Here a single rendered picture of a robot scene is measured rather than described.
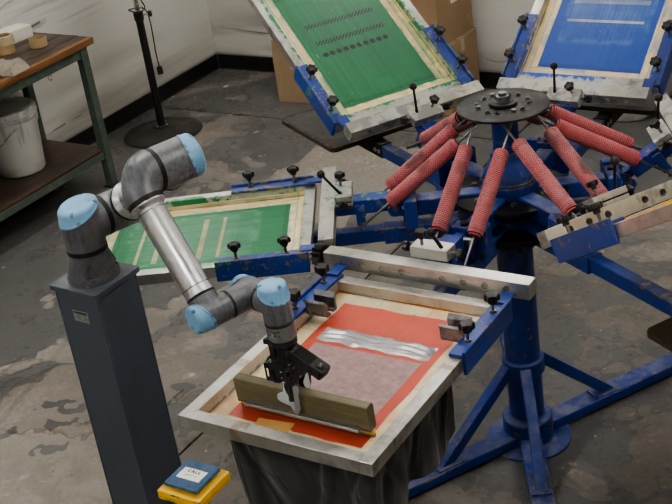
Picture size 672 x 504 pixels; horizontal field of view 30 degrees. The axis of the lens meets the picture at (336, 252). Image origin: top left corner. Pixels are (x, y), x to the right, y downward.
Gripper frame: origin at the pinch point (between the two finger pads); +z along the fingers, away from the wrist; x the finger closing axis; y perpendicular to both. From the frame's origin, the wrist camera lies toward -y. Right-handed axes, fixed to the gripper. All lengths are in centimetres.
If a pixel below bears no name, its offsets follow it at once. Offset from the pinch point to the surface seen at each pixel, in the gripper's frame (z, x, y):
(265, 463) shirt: 18.2, 4.0, 13.4
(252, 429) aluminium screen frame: 1.0, 12.0, 8.1
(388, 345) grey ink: 4.1, -38.5, -2.9
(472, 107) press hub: -32, -126, 8
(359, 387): 4.9, -18.4, -5.0
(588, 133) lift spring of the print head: -20, -137, -26
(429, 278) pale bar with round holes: -1, -68, -1
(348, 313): 4, -51, 18
